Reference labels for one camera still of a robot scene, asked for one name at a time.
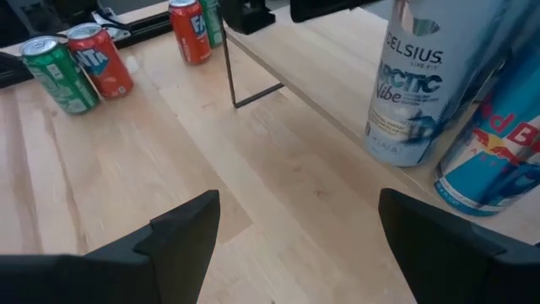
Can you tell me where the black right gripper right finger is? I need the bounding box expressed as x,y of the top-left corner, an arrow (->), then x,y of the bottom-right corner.
378,187 -> 540,304

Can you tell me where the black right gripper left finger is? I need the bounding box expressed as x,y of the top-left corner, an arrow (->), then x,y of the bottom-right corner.
0,189 -> 221,304

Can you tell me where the blue silver Red Bull can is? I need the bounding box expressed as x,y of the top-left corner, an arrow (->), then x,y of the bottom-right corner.
433,40 -> 540,218

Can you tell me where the white Celsius drink can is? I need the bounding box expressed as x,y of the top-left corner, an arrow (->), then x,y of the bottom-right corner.
364,0 -> 510,168

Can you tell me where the green Sprite soda can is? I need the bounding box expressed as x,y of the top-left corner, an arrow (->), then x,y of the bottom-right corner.
19,35 -> 101,115
198,0 -> 224,48

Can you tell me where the orange Fanta soda can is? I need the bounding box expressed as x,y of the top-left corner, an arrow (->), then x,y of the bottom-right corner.
66,22 -> 135,100
167,0 -> 213,66

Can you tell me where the silver mounting bracket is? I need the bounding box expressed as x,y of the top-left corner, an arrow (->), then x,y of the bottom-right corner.
90,8 -> 132,42

